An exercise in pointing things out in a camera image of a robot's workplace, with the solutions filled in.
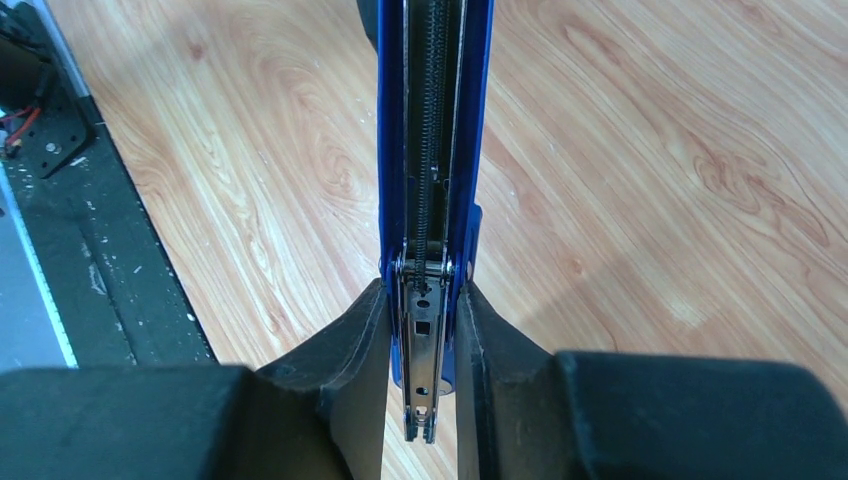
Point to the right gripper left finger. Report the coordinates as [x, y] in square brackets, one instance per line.
[317, 412]

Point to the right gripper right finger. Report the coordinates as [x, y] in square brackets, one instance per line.
[524, 413]

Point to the blue stapler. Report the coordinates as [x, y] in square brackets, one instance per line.
[432, 61]

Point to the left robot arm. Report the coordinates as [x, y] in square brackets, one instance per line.
[27, 78]

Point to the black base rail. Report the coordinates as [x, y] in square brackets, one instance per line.
[85, 278]

